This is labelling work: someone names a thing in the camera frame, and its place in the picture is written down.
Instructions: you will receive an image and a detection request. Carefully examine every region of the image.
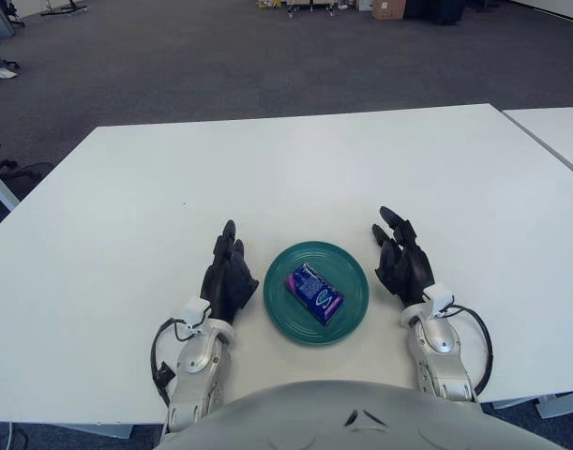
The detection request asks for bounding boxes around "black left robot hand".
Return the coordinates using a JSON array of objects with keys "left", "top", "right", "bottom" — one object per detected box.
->
[{"left": 200, "top": 219, "right": 260, "bottom": 324}]

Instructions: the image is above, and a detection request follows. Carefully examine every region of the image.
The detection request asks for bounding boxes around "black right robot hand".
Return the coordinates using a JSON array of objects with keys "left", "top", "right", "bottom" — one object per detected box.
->
[{"left": 371, "top": 205, "right": 436, "bottom": 310}]

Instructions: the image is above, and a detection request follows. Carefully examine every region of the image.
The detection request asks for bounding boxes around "blue gum pack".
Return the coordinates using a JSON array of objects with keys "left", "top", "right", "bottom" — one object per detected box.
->
[{"left": 284, "top": 262, "right": 347, "bottom": 327}]

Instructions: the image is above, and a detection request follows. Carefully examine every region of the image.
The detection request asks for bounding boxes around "green round plate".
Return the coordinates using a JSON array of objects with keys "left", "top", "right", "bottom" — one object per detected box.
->
[{"left": 263, "top": 240, "right": 371, "bottom": 349}]

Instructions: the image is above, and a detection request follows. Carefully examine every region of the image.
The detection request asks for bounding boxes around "grey robot torso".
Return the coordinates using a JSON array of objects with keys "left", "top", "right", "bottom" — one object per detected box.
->
[{"left": 154, "top": 380, "right": 557, "bottom": 450}]

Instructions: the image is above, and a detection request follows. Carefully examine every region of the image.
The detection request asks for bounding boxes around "white table foot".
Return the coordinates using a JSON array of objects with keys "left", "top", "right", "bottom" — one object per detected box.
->
[{"left": 482, "top": 391, "right": 573, "bottom": 419}]

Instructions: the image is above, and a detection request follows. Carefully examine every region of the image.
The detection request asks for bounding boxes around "white table leg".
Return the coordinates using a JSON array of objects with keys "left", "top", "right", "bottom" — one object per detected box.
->
[{"left": 0, "top": 162, "right": 21, "bottom": 213}]

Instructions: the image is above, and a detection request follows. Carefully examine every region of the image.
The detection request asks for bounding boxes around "black cabinet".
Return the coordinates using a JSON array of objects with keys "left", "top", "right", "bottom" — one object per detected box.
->
[{"left": 405, "top": 0, "right": 465, "bottom": 25}]

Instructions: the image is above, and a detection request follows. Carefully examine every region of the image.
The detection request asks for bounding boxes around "brown cardboard box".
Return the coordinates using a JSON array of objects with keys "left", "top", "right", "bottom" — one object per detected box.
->
[{"left": 370, "top": 0, "right": 406, "bottom": 21}]

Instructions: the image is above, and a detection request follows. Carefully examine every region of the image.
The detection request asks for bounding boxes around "wheeled metal bench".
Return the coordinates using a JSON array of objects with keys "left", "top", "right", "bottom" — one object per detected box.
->
[{"left": 285, "top": 0, "right": 335, "bottom": 19}]

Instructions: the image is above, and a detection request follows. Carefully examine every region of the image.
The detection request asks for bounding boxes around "person leg with white shoe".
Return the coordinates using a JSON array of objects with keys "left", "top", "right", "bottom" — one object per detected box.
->
[{"left": 0, "top": 32, "right": 19, "bottom": 80}]

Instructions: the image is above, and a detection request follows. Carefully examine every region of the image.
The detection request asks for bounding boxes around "black floor stand base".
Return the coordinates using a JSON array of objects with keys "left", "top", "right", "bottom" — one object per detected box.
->
[{"left": 39, "top": 0, "right": 88, "bottom": 18}]

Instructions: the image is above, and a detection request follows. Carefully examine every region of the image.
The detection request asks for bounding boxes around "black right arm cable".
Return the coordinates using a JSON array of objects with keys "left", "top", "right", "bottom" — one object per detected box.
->
[{"left": 438, "top": 304, "right": 494, "bottom": 398}]

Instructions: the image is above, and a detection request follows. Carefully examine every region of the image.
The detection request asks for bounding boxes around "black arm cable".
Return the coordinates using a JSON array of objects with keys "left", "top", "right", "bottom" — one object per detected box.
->
[
  {"left": 149, "top": 316, "right": 207, "bottom": 409},
  {"left": 438, "top": 304, "right": 494, "bottom": 398}
]

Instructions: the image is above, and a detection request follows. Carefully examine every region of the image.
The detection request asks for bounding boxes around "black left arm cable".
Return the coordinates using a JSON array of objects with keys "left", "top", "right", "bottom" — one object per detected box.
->
[{"left": 149, "top": 316, "right": 207, "bottom": 409}]

